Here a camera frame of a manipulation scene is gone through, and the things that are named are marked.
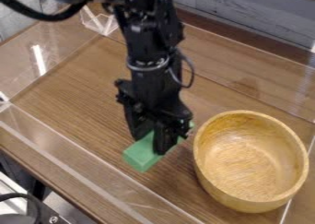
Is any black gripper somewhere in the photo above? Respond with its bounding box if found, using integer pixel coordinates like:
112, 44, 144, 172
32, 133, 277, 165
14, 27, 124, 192
113, 60, 195, 156

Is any green rectangular block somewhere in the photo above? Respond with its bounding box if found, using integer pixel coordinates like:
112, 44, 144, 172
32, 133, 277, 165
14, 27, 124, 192
121, 120, 197, 173

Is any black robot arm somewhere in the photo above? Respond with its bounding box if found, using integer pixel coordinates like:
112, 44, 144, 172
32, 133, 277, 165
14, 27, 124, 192
57, 0, 193, 155

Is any brown wooden bowl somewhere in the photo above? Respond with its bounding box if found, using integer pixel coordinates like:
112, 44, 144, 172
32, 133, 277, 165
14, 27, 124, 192
193, 110, 308, 213

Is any black cable lower left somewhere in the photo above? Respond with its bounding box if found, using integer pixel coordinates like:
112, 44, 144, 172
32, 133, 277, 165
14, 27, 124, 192
0, 194, 44, 224

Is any black metal table bracket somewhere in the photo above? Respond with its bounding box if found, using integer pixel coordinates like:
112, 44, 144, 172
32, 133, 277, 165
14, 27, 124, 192
25, 201, 73, 224

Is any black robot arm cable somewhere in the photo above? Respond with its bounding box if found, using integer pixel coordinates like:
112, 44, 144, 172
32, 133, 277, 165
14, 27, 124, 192
0, 0, 89, 23

